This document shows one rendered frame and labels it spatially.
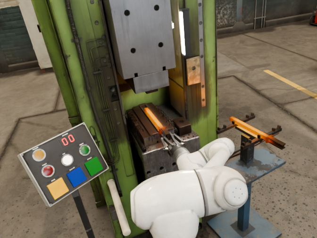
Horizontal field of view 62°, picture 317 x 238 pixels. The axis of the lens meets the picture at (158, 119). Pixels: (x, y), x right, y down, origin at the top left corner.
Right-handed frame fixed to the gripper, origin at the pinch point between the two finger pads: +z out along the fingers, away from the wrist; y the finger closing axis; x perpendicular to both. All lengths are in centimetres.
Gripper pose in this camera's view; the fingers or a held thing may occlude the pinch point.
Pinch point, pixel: (165, 133)
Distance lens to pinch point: 157.4
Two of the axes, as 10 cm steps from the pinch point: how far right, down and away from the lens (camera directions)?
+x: -0.9, -8.4, -5.3
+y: 9.3, -2.6, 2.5
